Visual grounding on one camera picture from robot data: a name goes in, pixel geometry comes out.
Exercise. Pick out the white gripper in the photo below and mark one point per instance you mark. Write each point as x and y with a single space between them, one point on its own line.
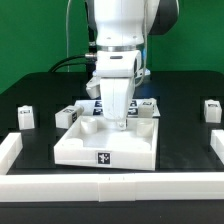
113 81

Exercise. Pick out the white square table top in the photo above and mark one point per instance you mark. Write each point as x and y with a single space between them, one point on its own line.
92 141

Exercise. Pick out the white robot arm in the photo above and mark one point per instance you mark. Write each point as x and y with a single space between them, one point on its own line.
122 28

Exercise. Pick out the tag sheet with markers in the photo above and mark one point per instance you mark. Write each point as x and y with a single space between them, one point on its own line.
94 108

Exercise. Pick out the white U-shaped fence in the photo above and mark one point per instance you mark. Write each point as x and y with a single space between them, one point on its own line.
102 187

